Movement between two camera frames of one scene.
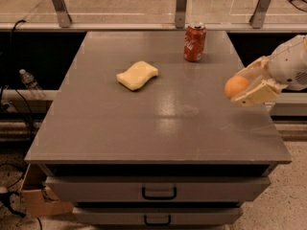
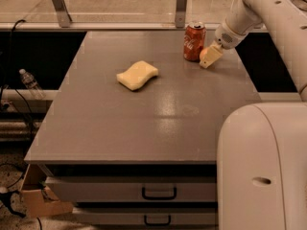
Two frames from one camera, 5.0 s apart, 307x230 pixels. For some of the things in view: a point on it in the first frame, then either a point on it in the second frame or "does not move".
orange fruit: x=234 y=85 -> x=202 y=54
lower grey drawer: x=160 y=217 does not move
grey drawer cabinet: x=139 y=133 does not move
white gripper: x=289 y=68 -> x=225 y=37
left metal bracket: x=59 y=3 does not move
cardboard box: x=36 y=198 does not move
